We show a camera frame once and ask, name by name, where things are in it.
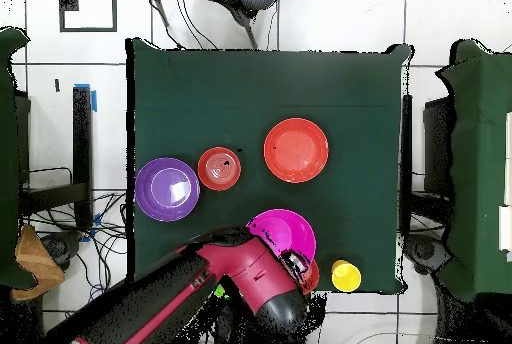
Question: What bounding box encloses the large pink plastic bowl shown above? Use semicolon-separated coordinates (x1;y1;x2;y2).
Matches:
245;208;317;266

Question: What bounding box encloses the large orange plastic bowl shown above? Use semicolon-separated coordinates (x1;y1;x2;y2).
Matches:
263;117;330;184

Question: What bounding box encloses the purple plastic bowl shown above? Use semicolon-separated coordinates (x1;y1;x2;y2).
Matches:
134;156;201;223

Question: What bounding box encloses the brown cardboard piece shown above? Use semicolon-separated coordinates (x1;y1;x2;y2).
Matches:
10;224;66;302

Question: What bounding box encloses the black stand base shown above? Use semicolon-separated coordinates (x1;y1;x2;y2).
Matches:
39;230;83;273
402;234;454;277

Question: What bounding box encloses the blue tape strip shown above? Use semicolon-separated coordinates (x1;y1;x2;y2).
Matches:
74;82;98;114

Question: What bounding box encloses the black metal frame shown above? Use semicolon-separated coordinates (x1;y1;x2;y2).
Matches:
17;85;95;230

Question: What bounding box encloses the tangle of black cables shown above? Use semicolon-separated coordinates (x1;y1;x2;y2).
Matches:
23;189;133;305

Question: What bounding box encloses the dark green tablecloth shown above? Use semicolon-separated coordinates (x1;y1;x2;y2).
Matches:
0;26;38;291
125;37;415;295
434;38;512;303

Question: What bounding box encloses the yellow plastic cup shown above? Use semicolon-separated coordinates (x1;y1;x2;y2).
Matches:
330;261;363;294

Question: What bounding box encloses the blue cable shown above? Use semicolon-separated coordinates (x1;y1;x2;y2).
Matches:
88;282;106;302

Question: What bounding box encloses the small orange plastic bowl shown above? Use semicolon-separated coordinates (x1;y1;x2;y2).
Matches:
196;146;243;192
301;259;321;296

